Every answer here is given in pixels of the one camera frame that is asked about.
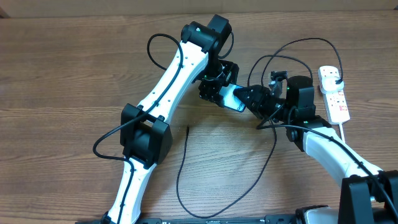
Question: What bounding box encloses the black smartphone with blue screen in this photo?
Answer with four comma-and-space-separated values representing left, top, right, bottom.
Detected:
219, 83, 246, 113

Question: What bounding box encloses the black charging cable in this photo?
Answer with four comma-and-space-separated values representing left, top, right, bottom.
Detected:
176, 37, 345, 219

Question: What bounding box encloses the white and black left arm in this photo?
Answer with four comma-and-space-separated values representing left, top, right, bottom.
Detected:
100, 15, 245, 223

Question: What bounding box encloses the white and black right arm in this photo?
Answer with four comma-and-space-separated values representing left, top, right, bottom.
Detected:
233, 76, 397, 223

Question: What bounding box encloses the white charger plug adapter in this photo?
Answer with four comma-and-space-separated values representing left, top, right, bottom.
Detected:
320, 77, 345, 94

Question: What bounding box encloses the white power strip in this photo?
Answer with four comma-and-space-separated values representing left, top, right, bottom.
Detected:
318, 65, 350, 124

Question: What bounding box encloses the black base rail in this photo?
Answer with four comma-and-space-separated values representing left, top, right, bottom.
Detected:
74, 205, 343, 224

